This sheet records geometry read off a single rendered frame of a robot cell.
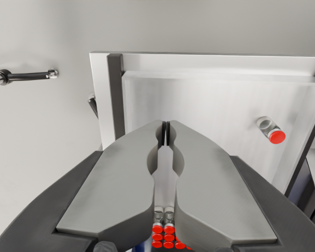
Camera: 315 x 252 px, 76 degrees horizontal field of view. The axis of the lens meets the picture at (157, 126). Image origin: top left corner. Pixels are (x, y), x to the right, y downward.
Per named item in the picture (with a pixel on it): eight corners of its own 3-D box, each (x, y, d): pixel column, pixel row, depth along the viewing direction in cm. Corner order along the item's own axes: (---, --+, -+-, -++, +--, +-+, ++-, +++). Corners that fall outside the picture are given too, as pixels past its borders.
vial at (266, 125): (268, 128, 32) (282, 143, 28) (254, 128, 32) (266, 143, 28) (272, 116, 31) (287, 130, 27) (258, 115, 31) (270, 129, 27)
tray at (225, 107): (254, 232, 44) (260, 248, 41) (134, 226, 45) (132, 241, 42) (314, 76, 28) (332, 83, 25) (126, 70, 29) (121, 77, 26)
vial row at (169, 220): (240, 217, 41) (248, 238, 37) (153, 212, 42) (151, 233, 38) (242, 209, 40) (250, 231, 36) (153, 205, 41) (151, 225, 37)
